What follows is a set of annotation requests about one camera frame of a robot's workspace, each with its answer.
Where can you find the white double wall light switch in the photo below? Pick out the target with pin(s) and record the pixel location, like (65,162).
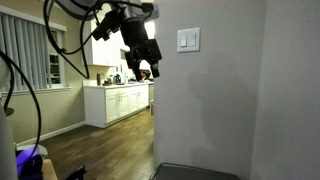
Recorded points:
(188,40)

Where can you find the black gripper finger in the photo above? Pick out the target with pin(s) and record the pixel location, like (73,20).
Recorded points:
(137,74)
(155,71)

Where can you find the grey robot base column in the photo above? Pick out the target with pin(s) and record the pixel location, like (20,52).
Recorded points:
(6,146)

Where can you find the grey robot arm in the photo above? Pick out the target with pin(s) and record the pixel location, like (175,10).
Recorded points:
(100,7)

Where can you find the purple lit device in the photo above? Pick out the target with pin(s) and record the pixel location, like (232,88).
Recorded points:
(28,163)

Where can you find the white kitchen base cabinet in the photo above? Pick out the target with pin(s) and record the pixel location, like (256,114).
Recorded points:
(115,103)

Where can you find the dark grey flat tray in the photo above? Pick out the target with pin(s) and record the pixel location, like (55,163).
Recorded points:
(191,172)

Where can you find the dark green bottle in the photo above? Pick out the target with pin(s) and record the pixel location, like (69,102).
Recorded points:
(98,79)

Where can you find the teal dish soap bottle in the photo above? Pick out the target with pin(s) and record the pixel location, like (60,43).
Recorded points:
(118,78)

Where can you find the white kitchen wall cabinet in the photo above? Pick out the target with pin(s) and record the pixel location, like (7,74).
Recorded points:
(100,46)

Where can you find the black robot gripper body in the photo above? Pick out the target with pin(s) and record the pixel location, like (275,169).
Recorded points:
(138,35)

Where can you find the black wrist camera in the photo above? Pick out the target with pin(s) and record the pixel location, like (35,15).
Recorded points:
(106,26)

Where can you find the window with vertical blinds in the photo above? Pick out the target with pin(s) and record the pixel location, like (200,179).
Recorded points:
(30,53)

